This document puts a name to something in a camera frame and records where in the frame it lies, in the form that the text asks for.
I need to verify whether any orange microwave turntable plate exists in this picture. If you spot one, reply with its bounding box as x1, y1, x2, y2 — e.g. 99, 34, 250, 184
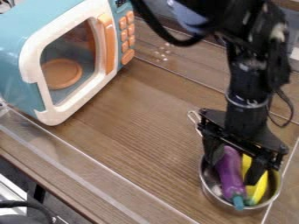
41, 58, 83, 90

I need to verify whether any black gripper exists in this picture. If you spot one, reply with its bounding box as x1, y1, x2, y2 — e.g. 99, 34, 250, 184
196, 93, 288, 186

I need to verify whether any black cable bottom left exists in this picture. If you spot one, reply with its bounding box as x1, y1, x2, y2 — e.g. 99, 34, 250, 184
0, 200, 53, 224

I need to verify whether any silver pot with wire handle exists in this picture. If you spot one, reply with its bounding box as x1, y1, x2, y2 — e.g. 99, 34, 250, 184
188, 110, 282, 215

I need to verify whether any purple toy eggplant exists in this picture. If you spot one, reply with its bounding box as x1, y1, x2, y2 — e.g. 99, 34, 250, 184
215, 146, 247, 211

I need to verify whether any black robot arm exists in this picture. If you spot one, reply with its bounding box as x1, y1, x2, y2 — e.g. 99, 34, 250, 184
131, 0, 291, 186

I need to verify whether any blue toy microwave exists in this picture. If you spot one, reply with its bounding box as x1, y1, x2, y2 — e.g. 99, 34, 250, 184
0, 0, 136, 126

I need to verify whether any yellow toy corn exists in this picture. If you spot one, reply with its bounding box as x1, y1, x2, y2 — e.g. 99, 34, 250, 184
242, 155, 268, 207

